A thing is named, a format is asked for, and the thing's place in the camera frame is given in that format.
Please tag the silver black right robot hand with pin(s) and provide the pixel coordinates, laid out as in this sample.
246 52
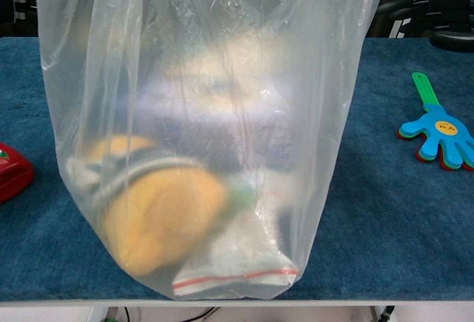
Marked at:
437 3

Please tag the translucent plastic bag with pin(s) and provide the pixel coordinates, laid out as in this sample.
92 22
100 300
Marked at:
111 77

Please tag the clear zip bag red stripe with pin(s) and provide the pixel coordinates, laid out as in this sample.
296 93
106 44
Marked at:
237 259

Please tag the blue hand clapper toy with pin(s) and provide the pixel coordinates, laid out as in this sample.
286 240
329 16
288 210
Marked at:
444 129

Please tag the red bottle with white cap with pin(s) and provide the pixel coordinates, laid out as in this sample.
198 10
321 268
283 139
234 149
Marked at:
15 177

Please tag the white purple package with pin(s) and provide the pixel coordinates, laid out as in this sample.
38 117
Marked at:
192 122

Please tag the blue felt table cover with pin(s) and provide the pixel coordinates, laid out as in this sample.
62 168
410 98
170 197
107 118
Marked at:
389 225

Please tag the yellow orange soft item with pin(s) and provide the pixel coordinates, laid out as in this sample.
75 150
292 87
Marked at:
166 218

